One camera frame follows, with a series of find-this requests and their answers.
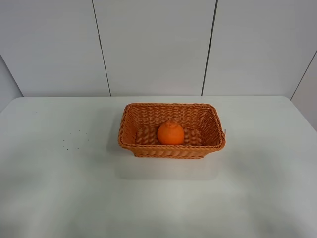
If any orange wicker basket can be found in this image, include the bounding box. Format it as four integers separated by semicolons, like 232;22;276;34
118;103;225;159

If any orange fruit with stem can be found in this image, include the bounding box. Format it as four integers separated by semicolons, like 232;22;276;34
157;119;185;145

